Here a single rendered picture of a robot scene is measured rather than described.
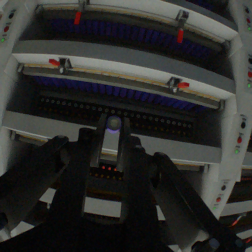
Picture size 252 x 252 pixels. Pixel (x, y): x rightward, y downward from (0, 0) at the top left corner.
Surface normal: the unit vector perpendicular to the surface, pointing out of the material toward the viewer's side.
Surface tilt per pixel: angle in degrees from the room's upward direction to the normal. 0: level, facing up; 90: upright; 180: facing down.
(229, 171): 90
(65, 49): 111
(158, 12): 21
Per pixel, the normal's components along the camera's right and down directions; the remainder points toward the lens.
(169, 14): -0.15, 0.96
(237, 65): -0.98, -0.18
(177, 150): 0.11, -0.20
